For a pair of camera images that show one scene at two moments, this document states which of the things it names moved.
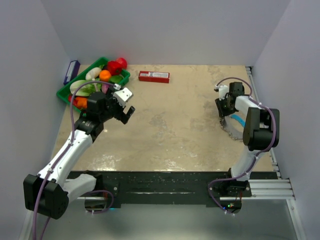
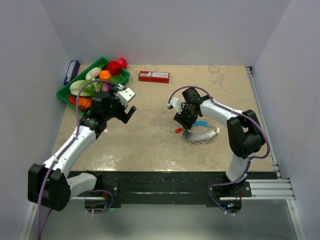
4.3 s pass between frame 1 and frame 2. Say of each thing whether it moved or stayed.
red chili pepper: stayed
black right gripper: moved
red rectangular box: stayed
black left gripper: stayed
